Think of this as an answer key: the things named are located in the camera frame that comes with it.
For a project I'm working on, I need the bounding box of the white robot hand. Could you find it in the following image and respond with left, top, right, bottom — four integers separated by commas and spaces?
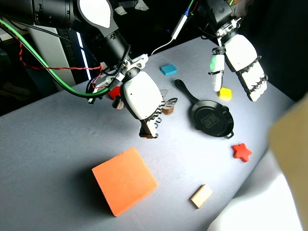
208, 33, 269, 103
112, 69, 165, 140

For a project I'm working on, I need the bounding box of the black cast iron pan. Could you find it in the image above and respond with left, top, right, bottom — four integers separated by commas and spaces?
174, 79, 235, 140

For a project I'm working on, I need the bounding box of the red round block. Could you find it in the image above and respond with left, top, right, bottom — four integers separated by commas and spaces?
108, 86, 122, 100

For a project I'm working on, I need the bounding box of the blue block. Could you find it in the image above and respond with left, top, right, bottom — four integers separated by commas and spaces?
160, 64, 178, 77

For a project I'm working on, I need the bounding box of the yellow block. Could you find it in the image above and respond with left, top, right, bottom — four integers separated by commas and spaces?
218, 87, 233, 101

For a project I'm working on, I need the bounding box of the large orange foam block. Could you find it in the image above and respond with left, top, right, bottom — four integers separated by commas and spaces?
91, 146, 159, 218

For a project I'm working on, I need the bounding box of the red star block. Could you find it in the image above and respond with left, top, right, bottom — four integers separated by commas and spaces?
231, 142, 253, 163

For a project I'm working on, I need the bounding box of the tan cardboard sheet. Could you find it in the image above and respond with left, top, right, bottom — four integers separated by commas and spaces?
269, 92, 308, 231

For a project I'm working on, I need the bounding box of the grey table cloth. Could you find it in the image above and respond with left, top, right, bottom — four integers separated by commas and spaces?
0, 36, 295, 231

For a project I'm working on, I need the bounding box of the tan wooden rectangular block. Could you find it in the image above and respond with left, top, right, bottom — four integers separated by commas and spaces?
189, 184, 214, 209

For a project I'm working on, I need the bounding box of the white cable with adapter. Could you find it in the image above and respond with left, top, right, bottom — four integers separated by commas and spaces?
151, 13, 189, 56

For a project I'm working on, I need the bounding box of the red black twisted cable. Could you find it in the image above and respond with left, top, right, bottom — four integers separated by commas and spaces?
18, 40, 104, 90

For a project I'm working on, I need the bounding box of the green cable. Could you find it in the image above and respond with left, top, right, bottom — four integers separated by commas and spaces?
0, 18, 110, 98

